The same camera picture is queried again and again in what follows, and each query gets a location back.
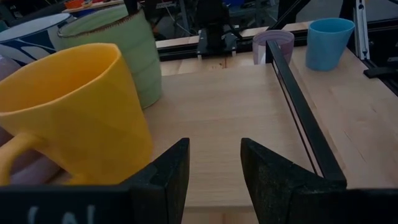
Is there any black metal table frame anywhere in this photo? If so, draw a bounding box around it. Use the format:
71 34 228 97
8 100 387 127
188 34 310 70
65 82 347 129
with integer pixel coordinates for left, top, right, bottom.
155 0 398 97

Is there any wooden shelf with black frame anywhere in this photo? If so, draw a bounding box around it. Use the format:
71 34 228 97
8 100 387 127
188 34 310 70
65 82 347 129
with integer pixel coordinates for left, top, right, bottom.
46 40 348 215

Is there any smooth lilac mug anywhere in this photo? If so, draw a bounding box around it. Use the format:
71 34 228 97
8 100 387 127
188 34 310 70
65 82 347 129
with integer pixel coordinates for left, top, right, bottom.
252 29 295 65

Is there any green ceramic mug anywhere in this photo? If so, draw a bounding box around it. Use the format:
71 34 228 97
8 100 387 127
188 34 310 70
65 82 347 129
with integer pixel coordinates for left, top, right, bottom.
57 4 163 110

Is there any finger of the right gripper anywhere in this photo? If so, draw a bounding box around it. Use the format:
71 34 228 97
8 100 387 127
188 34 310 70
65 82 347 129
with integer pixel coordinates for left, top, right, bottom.
144 0 158 22
124 0 139 16

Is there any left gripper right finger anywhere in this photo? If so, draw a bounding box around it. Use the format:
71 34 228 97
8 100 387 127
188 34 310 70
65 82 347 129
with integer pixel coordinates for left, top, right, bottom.
241 138 327 224

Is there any ribbed lilac mug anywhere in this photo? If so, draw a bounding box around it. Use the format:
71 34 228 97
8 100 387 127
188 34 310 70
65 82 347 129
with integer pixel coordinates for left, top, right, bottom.
0 55 62 187

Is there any white mug with blue pattern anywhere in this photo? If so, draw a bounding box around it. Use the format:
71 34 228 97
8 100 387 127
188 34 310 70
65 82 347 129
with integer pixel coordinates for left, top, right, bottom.
0 12 75 66

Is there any light blue mug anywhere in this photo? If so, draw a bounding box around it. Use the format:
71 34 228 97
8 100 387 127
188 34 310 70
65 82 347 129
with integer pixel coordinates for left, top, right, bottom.
305 17 356 72

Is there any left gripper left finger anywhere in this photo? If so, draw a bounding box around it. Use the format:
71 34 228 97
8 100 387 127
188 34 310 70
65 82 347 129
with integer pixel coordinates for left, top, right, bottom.
129 138 190 224

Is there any yellow mug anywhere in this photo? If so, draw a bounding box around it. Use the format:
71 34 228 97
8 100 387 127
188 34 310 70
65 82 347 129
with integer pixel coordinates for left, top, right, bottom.
0 42 154 187

